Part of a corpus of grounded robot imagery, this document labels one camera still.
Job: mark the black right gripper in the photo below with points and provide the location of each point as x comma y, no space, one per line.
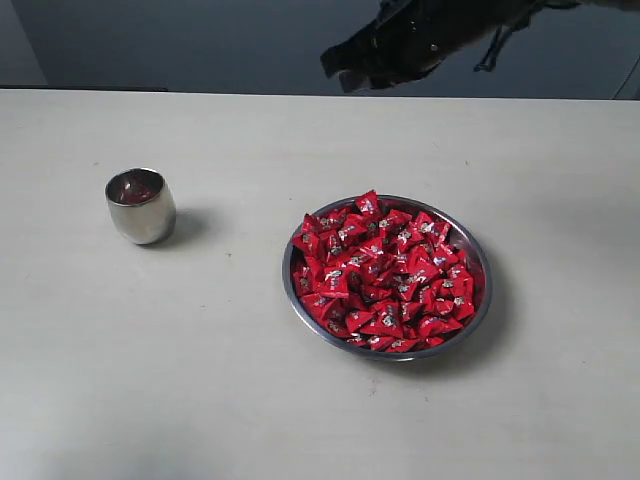
408,40

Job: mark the stainless steel cup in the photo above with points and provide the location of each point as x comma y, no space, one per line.
147,223

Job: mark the red candy with white label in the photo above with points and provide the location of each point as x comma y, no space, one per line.
334,283

